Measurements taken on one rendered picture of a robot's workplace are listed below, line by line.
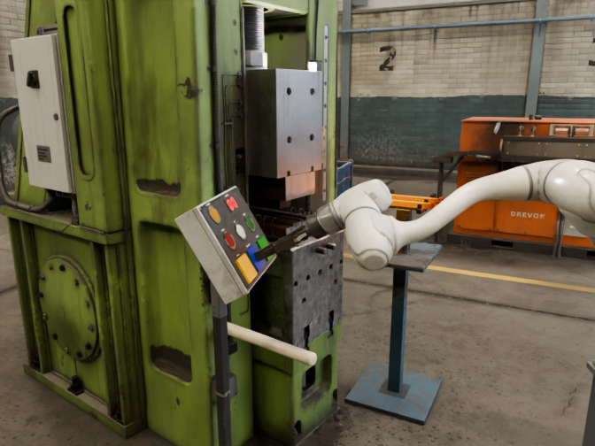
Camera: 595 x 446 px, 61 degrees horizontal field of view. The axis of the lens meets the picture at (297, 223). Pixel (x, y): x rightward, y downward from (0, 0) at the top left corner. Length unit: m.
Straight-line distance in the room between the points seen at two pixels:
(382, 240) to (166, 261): 1.11
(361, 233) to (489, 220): 4.16
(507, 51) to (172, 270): 7.91
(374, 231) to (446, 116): 8.19
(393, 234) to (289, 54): 1.27
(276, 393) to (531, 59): 7.80
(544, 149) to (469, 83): 4.43
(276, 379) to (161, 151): 1.06
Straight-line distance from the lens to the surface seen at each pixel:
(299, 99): 1.99
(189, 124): 1.82
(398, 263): 2.30
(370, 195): 1.40
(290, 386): 2.22
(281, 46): 2.39
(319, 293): 2.17
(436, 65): 9.47
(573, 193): 1.39
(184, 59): 1.83
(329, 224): 1.43
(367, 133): 9.79
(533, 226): 5.38
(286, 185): 1.95
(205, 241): 1.40
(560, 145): 5.11
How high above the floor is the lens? 1.49
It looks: 14 degrees down
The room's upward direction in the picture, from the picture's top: straight up
